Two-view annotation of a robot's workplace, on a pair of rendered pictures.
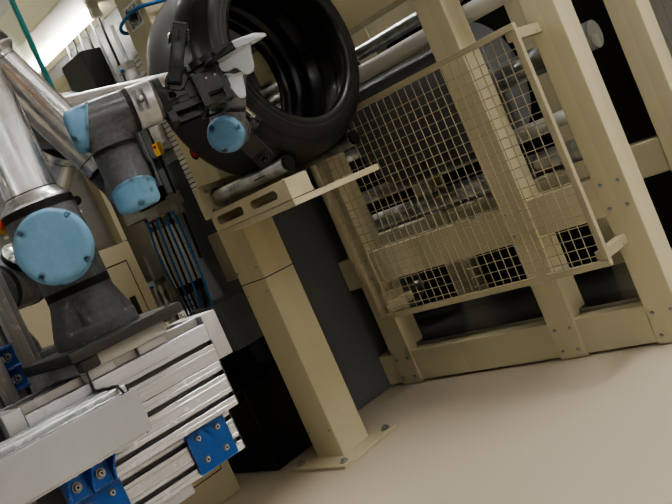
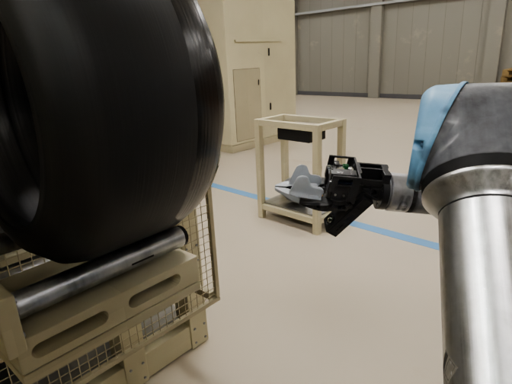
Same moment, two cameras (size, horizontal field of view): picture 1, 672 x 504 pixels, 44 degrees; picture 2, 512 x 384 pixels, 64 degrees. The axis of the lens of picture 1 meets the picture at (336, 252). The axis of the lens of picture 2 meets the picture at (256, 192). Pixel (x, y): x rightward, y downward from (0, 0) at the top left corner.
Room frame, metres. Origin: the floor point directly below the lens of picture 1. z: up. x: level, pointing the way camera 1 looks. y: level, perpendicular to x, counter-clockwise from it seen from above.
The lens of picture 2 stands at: (2.14, 0.84, 1.26)
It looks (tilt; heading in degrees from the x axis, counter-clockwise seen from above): 18 degrees down; 266
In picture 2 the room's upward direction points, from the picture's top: 3 degrees counter-clockwise
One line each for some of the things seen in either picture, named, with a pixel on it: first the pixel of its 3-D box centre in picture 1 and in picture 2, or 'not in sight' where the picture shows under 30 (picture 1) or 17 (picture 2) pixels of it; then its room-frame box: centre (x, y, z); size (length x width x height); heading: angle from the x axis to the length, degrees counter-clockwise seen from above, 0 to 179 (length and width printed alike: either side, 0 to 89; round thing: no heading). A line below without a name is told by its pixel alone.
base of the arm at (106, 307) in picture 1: (87, 309); not in sight; (1.48, 0.44, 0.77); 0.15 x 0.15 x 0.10
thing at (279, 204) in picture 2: not in sight; (299, 171); (1.57, -2.20, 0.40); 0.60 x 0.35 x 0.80; 131
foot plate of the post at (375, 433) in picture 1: (343, 446); not in sight; (2.64, 0.23, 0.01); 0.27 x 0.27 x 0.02; 44
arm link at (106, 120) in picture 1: (102, 123); not in sight; (1.39, 0.27, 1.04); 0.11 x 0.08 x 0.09; 105
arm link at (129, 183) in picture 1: (127, 179); not in sight; (1.40, 0.27, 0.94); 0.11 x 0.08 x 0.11; 15
